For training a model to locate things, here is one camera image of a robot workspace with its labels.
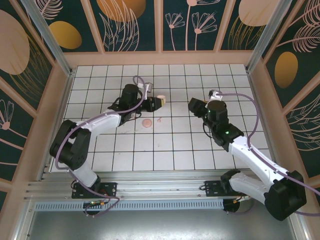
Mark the grey metal sheet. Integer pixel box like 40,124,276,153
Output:
14,208,310,240

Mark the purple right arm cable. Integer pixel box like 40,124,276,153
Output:
218,92,320,218

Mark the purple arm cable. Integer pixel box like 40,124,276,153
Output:
218,92,320,218
55,75,151,172

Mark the aluminium side rail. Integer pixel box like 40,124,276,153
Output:
246,71,291,176
39,71,76,182

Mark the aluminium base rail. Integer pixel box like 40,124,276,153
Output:
23,169,300,202

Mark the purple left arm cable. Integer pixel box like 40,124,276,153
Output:
55,75,151,172

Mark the aluminium corner post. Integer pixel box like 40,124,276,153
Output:
19,0,76,77
245,0,300,74

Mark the slotted grey cable duct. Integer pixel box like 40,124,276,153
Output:
34,199,225,211

